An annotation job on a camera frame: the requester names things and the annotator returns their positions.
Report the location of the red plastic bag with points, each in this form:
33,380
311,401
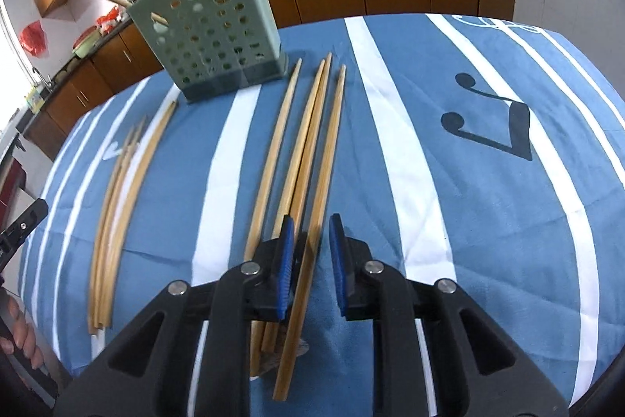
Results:
108,20

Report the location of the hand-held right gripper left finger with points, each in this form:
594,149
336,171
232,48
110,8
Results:
285,265

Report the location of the red bag hanging on wall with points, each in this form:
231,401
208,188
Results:
33,38

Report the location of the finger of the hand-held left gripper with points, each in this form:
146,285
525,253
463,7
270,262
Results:
27,221

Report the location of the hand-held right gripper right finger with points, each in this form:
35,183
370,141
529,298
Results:
337,260

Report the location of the metal faucet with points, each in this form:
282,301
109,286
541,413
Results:
41,77

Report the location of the dark red object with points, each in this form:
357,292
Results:
10,182

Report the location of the blue white striped tablecloth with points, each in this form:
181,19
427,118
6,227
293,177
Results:
439,202

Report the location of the person's left hand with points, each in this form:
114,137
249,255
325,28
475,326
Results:
22,329

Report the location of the green plastic basin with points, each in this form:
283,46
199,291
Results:
85,45

